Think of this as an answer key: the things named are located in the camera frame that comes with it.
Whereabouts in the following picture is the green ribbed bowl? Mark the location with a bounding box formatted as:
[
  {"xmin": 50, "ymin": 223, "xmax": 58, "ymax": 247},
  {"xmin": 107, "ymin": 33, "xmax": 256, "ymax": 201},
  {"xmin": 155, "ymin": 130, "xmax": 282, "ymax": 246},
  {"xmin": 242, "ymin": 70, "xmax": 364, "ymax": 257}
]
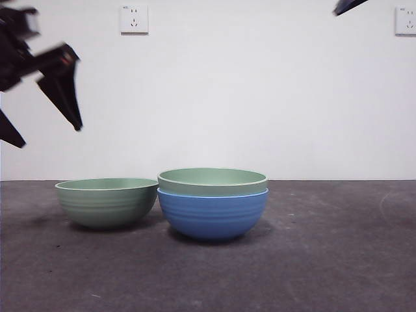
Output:
[
  {"xmin": 54, "ymin": 177, "xmax": 159, "ymax": 231},
  {"xmin": 157, "ymin": 167, "xmax": 269, "ymax": 197}
]

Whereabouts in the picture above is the blue ribbed bowl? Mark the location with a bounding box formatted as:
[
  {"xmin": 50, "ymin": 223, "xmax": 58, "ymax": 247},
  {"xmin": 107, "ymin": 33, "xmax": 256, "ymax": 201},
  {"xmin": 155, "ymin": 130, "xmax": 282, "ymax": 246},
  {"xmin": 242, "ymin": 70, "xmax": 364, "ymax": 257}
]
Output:
[{"xmin": 157, "ymin": 187, "xmax": 270, "ymax": 242}]

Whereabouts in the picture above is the left wrist grey camera box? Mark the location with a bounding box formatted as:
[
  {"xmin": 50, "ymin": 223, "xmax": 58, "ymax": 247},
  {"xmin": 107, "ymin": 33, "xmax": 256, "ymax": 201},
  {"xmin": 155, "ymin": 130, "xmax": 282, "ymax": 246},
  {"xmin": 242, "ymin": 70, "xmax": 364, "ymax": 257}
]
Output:
[{"xmin": 18, "ymin": 6, "xmax": 42, "ymax": 36}]

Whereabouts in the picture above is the white wall socket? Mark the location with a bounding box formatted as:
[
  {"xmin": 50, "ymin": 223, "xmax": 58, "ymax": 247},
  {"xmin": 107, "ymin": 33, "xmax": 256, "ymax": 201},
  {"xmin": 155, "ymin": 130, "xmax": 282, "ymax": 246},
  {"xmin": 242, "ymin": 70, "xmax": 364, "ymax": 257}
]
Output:
[
  {"xmin": 120, "ymin": 4, "xmax": 150, "ymax": 36},
  {"xmin": 395, "ymin": 6, "xmax": 416, "ymax": 37}
]

